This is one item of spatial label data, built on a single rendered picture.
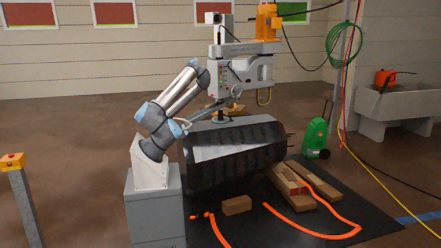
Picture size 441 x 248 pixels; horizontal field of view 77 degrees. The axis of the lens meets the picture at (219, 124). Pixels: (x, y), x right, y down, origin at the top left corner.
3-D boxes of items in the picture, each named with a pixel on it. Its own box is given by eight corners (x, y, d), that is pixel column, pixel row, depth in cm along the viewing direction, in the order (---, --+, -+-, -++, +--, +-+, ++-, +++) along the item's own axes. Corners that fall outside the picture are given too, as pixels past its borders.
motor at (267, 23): (266, 40, 351) (267, 5, 338) (284, 40, 327) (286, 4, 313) (249, 41, 337) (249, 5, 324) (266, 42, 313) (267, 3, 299)
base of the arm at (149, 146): (158, 164, 196) (167, 155, 195) (137, 147, 192) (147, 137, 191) (162, 155, 215) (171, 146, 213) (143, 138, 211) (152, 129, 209)
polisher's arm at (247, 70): (264, 91, 368) (265, 53, 351) (276, 94, 350) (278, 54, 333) (217, 99, 330) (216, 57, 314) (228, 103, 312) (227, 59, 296)
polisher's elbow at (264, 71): (253, 79, 347) (253, 63, 341) (261, 77, 361) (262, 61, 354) (266, 80, 336) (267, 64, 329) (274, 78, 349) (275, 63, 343)
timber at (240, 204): (226, 216, 293) (226, 207, 289) (222, 210, 304) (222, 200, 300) (251, 209, 304) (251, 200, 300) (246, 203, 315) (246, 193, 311)
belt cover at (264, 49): (268, 54, 357) (269, 40, 352) (282, 55, 337) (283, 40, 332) (203, 59, 309) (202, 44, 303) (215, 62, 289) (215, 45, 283)
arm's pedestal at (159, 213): (196, 282, 221) (189, 189, 192) (130, 295, 211) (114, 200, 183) (189, 238, 267) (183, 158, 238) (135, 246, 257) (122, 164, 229)
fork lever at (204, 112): (232, 96, 341) (231, 92, 338) (242, 99, 325) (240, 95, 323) (184, 121, 313) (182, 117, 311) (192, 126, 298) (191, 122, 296)
